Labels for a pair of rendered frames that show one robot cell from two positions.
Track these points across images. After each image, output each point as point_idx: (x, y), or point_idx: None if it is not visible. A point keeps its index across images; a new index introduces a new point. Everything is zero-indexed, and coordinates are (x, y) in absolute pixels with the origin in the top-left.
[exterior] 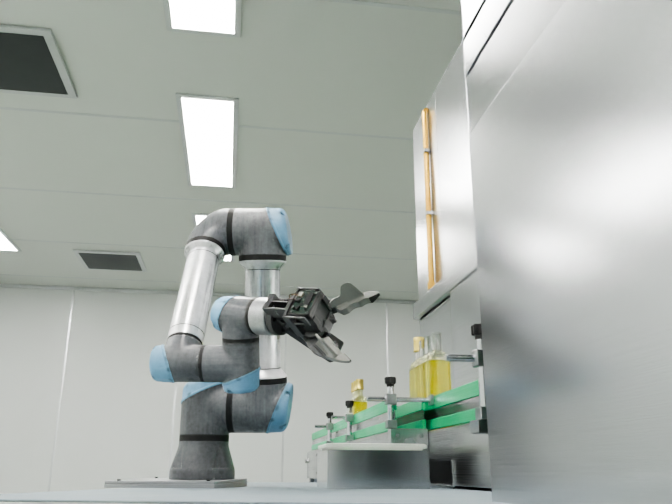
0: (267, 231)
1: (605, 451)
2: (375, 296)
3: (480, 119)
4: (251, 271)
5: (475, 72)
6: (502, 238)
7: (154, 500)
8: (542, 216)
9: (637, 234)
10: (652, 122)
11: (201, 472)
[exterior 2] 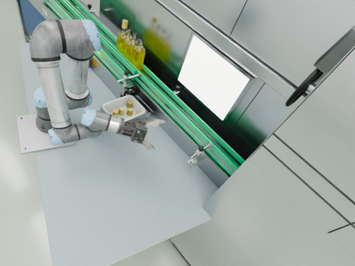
0: (90, 48)
1: (244, 246)
2: (164, 123)
3: (257, 167)
4: (76, 62)
5: (267, 154)
6: (241, 196)
7: (136, 250)
8: (259, 217)
9: (279, 254)
10: (299, 257)
11: None
